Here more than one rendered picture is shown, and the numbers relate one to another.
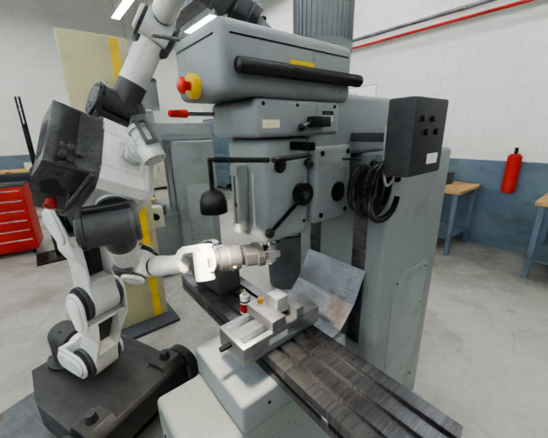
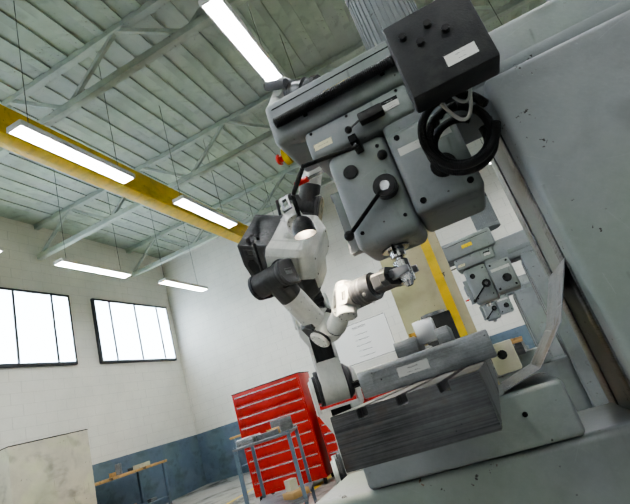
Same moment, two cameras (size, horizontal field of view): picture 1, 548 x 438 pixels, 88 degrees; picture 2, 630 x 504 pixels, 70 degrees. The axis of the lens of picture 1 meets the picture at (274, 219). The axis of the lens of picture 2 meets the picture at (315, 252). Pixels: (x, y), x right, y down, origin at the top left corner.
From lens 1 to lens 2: 1.14 m
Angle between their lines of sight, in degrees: 65
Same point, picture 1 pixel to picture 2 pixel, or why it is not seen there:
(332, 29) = (378, 37)
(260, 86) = (302, 125)
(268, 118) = (319, 142)
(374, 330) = not seen: outside the picture
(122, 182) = (281, 247)
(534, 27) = not seen: outside the picture
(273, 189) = (350, 195)
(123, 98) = (301, 197)
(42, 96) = not seen: hidden behind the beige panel
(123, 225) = (269, 272)
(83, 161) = (259, 241)
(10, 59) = not seen: hidden behind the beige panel
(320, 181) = (406, 164)
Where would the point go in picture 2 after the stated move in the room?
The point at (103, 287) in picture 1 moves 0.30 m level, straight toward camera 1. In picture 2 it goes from (329, 369) to (293, 375)
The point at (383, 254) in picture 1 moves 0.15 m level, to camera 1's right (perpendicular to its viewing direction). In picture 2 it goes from (552, 212) to (619, 174)
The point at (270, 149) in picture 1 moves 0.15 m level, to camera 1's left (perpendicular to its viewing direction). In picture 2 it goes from (336, 163) to (313, 189)
